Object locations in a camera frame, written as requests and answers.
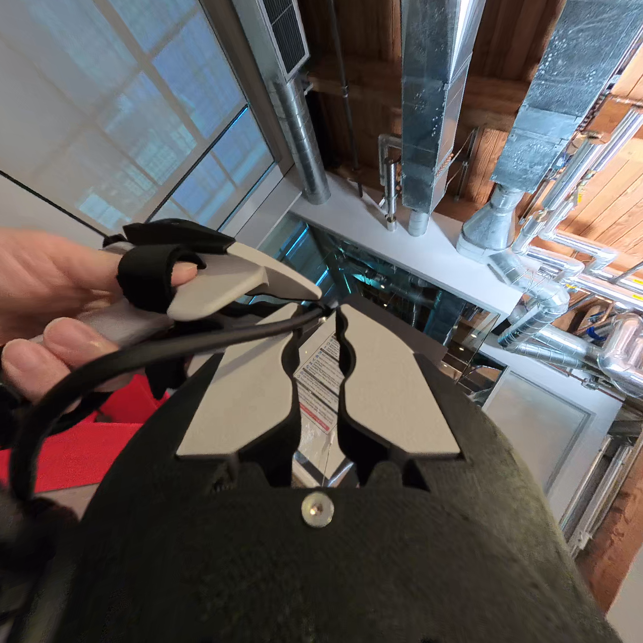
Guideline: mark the large glass window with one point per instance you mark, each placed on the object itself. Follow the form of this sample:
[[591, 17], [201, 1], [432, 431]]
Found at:
[[125, 110]]

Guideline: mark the small bent metal pipe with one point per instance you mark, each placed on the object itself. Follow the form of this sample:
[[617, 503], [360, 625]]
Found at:
[[389, 186]]

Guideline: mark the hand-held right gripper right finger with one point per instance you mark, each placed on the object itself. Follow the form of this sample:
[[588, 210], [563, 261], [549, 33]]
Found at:
[[397, 397]]

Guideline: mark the round ribbed metal duct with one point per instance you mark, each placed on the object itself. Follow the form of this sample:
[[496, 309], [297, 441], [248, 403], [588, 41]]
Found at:
[[301, 145]]

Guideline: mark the rectangular metal air duct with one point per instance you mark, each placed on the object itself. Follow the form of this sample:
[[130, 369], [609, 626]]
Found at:
[[552, 110], [432, 110]]

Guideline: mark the thin black ceiling pipe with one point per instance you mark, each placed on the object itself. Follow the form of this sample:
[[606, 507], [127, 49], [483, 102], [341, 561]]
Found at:
[[346, 100]]

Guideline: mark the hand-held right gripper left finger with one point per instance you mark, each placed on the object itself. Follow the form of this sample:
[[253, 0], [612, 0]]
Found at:
[[241, 392]]

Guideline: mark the bundle of silver insulated pipes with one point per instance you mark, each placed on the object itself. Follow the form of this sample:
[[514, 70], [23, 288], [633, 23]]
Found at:
[[567, 281]]

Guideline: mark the person's left hand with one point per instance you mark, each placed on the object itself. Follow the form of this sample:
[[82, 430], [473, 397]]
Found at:
[[45, 281]]

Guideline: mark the red flat sheet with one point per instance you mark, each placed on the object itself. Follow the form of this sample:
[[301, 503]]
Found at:
[[70, 452]]

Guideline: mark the metal vent grille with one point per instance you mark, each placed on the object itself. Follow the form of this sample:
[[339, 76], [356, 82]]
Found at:
[[286, 35]]

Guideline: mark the glass partition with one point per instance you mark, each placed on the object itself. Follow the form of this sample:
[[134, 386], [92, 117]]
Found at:
[[402, 291]]

